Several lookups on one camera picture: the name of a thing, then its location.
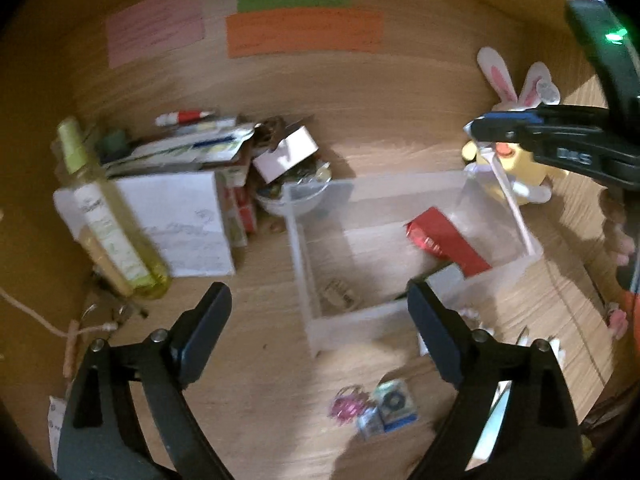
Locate white paper label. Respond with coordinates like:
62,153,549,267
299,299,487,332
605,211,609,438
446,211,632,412
47,395,68,466

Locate blue packet with round disc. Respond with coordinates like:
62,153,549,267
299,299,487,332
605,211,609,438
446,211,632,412
372,379,418,433

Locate white bowl with small bits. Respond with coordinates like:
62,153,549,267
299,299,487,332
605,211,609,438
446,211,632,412
255,160,333,218

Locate small white cardboard box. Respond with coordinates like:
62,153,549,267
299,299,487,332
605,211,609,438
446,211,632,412
251,125,321,183

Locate red flat packet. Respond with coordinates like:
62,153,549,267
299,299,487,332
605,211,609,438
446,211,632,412
404,206,493,278

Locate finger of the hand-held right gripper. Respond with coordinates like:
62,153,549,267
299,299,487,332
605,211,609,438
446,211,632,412
471,130,540,154
462,105,611,139

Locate small brown printed packet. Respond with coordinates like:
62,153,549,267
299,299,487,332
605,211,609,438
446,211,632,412
320,280,361,313

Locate yellow chick plush bunny ears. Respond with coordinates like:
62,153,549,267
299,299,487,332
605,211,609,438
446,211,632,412
460,47,568,206

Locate stack of flat packets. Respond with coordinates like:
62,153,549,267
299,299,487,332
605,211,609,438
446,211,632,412
97,117,256,176

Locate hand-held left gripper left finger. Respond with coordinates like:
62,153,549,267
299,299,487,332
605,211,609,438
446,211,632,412
55,282,236,480

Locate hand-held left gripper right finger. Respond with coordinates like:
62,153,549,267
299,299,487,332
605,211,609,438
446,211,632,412
406,279,584,480

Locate small pale blue packet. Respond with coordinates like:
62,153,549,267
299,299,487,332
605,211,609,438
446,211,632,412
356,407,383,441

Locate person's right hand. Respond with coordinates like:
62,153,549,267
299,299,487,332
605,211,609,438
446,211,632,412
601,194,640,270

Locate green paper note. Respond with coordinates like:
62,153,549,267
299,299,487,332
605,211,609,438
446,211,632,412
236,0,353,13

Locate white paper box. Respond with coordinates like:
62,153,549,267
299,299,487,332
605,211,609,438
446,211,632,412
52,170,236,278

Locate red carton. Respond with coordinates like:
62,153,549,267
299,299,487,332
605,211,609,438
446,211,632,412
215,167,258,248

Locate metal key ring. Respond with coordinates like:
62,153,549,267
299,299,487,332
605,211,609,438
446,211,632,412
80,300,151,333

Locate pink paper note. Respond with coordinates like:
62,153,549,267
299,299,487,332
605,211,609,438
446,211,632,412
105,0,206,68

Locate white cord with wooden handle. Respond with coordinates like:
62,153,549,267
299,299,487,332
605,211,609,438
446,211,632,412
0,287,121,378

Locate orange paper note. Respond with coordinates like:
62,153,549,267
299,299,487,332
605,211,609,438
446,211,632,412
225,8,385,58

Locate pink metal loops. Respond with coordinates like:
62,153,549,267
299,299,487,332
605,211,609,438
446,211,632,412
327,384,371,423

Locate yellow-green spray bottle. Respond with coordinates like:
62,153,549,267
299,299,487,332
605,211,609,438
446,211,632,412
52,116,173,301

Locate clear plastic storage bin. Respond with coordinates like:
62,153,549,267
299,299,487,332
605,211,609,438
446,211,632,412
282,169,543,358

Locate person's orange garment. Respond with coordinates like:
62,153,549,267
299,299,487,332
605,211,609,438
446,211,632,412
617,290,640,356

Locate red and white glue stick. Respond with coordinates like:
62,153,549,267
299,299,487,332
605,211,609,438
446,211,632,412
154,108,221,128

